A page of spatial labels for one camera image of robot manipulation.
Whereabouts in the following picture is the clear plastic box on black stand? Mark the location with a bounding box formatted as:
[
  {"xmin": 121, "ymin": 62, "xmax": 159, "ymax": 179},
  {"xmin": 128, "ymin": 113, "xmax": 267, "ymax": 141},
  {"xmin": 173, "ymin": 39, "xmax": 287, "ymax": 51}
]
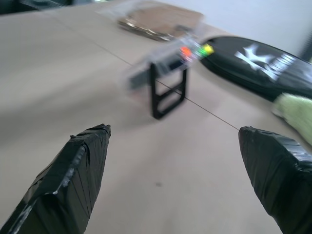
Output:
[{"xmin": 121, "ymin": 24, "xmax": 215, "ymax": 120}]

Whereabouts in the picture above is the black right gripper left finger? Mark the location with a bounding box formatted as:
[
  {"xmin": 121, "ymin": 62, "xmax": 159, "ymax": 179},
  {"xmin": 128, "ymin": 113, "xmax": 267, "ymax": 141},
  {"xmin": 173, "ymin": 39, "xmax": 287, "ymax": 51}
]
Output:
[{"xmin": 0, "ymin": 123, "xmax": 112, "ymax": 234}]

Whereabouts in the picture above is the brown cardboard stack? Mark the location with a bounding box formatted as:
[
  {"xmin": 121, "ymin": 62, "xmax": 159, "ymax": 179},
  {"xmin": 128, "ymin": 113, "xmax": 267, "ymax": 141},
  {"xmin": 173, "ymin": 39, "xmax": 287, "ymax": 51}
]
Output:
[{"xmin": 117, "ymin": 5, "xmax": 205, "ymax": 42}]

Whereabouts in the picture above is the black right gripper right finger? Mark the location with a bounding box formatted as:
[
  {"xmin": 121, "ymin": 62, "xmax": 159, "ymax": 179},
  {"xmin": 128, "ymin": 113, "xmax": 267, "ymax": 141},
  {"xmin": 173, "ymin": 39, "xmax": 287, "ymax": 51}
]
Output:
[{"xmin": 238, "ymin": 126, "xmax": 312, "ymax": 234}]

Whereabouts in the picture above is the black bag with white print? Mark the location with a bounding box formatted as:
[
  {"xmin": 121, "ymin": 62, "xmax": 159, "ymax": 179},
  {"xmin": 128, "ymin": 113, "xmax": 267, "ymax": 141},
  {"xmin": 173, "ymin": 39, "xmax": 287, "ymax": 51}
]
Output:
[{"xmin": 199, "ymin": 36, "xmax": 312, "ymax": 102}]

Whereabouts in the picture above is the light green cloth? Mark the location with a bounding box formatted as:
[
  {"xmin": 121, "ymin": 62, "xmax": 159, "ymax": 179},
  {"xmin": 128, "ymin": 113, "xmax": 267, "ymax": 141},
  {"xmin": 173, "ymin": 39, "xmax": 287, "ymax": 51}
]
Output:
[{"xmin": 272, "ymin": 92, "xmax": 312, "ymax": 143}]

